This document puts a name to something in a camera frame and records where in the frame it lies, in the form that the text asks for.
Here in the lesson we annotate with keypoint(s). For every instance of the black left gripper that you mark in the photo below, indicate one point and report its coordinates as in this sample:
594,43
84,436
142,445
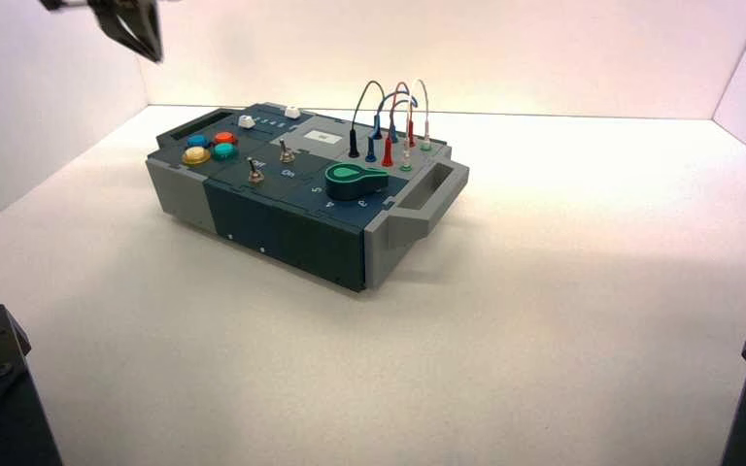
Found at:
67,4

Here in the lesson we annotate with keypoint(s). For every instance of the yellow push button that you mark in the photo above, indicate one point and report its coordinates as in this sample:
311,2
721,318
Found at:
196,156

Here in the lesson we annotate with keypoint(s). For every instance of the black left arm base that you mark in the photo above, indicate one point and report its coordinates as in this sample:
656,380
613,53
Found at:
0,411

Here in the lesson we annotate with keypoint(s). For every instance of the blue push button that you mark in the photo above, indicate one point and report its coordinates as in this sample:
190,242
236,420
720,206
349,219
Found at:
198,140

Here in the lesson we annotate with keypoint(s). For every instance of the orange push button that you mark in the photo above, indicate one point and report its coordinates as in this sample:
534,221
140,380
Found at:
225,137

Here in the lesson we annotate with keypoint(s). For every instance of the teal push button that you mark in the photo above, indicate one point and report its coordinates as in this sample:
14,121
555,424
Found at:
225,152

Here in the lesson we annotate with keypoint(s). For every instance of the white slider knob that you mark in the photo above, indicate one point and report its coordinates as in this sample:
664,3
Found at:
292,112
245,121

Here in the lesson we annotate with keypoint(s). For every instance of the white display label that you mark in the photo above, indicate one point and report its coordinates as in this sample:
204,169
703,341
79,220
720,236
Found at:
321,136

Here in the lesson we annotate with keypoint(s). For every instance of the grey and blue control box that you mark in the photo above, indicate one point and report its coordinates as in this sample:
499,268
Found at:
283,231

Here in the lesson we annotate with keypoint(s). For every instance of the green rotary knob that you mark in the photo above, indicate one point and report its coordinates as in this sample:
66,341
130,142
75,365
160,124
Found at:
347,183

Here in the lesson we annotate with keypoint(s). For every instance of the metal toggle switch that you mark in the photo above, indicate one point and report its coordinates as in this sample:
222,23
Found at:
256,175
287,156

